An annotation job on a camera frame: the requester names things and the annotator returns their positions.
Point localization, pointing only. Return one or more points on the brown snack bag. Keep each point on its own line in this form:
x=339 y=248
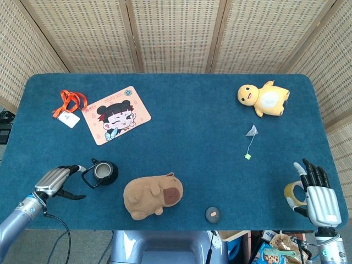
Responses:
x=280 y=242

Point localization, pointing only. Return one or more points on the black teapot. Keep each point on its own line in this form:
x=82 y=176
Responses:
x=113 y=176

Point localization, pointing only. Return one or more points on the tan cardboard box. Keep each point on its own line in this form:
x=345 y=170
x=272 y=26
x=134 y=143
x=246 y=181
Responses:
x=231 y=235

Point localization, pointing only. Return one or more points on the blue-grey robot torso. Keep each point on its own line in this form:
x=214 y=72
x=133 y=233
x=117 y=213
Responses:
x=165 y=247

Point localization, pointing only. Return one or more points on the yellow plush toy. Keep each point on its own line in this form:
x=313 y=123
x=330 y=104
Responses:
x=270 y=100

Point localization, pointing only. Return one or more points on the yellow tape roll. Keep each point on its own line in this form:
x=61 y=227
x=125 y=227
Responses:
x=288 y=189

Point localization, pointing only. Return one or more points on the white ID badge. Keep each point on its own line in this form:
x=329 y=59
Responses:
x=68 y=119

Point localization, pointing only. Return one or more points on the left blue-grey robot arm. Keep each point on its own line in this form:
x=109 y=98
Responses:
x=16 y=217

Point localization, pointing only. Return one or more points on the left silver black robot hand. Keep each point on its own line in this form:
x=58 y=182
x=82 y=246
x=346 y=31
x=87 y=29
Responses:
x=52 y=181

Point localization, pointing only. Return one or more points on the white printed box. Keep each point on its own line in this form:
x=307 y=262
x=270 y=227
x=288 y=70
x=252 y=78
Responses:
x=268 y=234

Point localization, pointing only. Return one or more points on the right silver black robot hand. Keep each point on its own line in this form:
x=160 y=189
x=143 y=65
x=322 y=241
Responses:
x=323 y=204

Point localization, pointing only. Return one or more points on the blue carpet table cover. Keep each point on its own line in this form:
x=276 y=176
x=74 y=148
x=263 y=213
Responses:
x=192 y=165

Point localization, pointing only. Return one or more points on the pink cartoon girl mouse pad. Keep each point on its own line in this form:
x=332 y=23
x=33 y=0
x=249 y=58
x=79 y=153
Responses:
x=118 y=115

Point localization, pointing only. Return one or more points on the woven rattan folding screen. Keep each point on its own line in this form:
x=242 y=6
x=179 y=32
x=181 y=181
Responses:
x=176 y=35

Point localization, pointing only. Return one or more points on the blue cookie box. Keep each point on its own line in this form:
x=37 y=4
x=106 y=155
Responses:
x=265 y=258

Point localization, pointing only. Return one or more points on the green comb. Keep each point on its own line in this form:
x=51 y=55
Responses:
x=277 y=252

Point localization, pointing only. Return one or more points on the brown capybara plush toy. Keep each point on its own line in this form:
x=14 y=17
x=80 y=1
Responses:
x=148 y=198

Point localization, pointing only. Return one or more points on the grey round disc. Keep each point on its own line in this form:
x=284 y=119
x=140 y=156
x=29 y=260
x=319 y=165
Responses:
x=213 y=213

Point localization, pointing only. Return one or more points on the black floor device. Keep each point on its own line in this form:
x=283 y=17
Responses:
x=4 y=134

